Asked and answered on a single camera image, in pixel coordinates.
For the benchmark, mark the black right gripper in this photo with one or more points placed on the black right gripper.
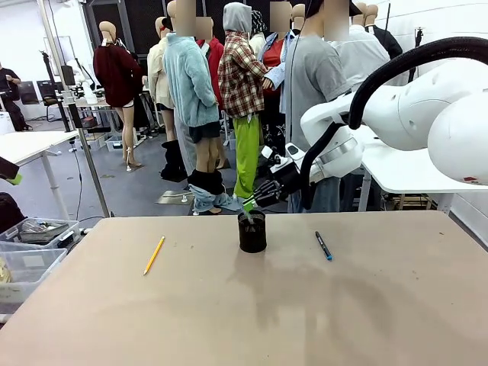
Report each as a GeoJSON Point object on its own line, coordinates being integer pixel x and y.
{"type": "Point", "coordinates": [287, 179]}

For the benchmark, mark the white pen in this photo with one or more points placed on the white pen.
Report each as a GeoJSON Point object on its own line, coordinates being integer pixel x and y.
{"type": "Point", "coordinates": [248, 216]}

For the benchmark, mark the black pen with blue cap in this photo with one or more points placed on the black pen with blue cap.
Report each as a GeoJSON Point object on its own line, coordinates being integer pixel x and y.
{"type": "Point", "coordinates": [323, 246]}

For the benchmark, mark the yellow pencil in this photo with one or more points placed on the yellow pencil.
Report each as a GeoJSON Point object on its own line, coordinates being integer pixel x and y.
{"type": "Point", "coordinates": [154, 255]}

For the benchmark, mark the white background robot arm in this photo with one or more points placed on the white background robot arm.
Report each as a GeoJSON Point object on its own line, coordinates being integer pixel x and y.
{"type": "Point", "coordinates": [90, 91]}

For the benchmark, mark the black mesh pen holder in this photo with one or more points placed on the black mesh pen holder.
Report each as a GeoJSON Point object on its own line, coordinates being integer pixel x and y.
{"type": "Point", "coordinates": [251, 238]}

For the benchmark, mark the black bag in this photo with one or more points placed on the black bag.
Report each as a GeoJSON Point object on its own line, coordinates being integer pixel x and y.
{"type": "Point", "coordinates": [9, 211]}

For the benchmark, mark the seated person in black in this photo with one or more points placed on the seated person in black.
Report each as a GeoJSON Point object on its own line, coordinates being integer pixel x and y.
{"type": "Point", "coordinates": [11, 95]}

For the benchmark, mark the clear bin with metal parts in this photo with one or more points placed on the clear bin with metal parts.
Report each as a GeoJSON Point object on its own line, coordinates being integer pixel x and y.
{"type": "Point", "coordinates": [38, 244]}

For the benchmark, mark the slanted metal pole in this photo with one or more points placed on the slanted metal pole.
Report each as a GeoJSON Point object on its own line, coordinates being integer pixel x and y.
{"type": "Point", "coordinates": [90, 160]}

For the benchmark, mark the black office chair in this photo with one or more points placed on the black office chair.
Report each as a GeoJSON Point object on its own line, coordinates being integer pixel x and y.
{"type": "Point", "coordinates": [51, 99]}

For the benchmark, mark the empty clear plastic bin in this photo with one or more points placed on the empty clear plastic bin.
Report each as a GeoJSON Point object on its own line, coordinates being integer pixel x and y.
{"type": "Point", "coordinates": [34, 274]}

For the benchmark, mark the mannequin in plaid hooded shirt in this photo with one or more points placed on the mannequin in plaid hooded shirt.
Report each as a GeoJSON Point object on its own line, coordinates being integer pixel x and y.
{"type": "Point", "coordinates": [240, 80]}

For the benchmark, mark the person in grey t-shirt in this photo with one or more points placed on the person in grey t-shirt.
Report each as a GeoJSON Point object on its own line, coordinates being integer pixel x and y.
{"type": "Point", "coordinates": [312, 72]}

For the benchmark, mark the mannequin in light blue fleece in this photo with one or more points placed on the mannequin in light blue fleece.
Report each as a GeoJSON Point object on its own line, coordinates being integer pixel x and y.
{"type": "Point", "coordinates": [190, 84]}

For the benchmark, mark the large white table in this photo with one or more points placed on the large white table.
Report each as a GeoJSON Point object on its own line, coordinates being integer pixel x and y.
{"type": "Point", "coordinates": [400, 171]}

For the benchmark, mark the mannequin in blue shirt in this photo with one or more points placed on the mannequin in blue shirt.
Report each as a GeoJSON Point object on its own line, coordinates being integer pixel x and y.
{"type": "Point", "coordinates": [273, 57]}

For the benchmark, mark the mannequin in maroon sweater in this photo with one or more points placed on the mannequin in maroon sweater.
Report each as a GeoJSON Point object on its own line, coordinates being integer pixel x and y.
{"type": "Point", "coordinates": [114, 76]}

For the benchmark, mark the wooden pallet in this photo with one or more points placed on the wooden pallet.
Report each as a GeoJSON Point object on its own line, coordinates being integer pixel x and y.
{"type": "Point", "coordinates": [411, 202]}

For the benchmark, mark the mannequin in red jacket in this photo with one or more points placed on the mannequin in red jacket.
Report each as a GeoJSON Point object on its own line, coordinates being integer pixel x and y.
{"type": "Point", "coordinates": [216, 57]}

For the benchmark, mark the mannequin in cream jacket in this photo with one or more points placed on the mannequin in cream jacket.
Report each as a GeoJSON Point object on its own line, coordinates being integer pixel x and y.
{"type": "Point", "coordinates": [156, 76]}

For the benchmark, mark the mannequin in white shirt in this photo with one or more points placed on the mannequin in white shirt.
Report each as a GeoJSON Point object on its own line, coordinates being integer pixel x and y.
{"type": "Point", "coordinates": [362, 57]}

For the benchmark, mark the mannequin with patterned headscarf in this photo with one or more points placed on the mannequin with patterned headscarf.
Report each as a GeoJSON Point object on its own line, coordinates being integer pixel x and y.
{"type": "Point", "coordinates": [258, 23]}

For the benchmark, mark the mannequin in black jacket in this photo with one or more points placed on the mannequin in black jacket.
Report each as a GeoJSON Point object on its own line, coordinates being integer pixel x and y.
{"type": "Point", "coordinates": [298, 17]}

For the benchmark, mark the mannequin in black suit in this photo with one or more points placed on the mannequin in black suit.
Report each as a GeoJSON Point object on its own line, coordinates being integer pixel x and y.
{"type": "Point", "coordinates": [389, 42]}

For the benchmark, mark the black tripod stand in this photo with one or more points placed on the black tripod stand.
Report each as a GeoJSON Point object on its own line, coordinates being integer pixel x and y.
{"type": "Point", "coordinates": [419, 36]}

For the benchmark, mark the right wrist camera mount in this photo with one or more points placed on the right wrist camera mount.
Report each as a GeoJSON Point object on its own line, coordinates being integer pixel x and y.
{"type": "Point", "coordinates": [284, 154]}

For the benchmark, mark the metal mannequin base plate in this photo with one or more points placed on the metal mannequin base plate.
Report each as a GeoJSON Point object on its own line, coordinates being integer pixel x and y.
{"type": "Point", "coordinates": [171, 197]}

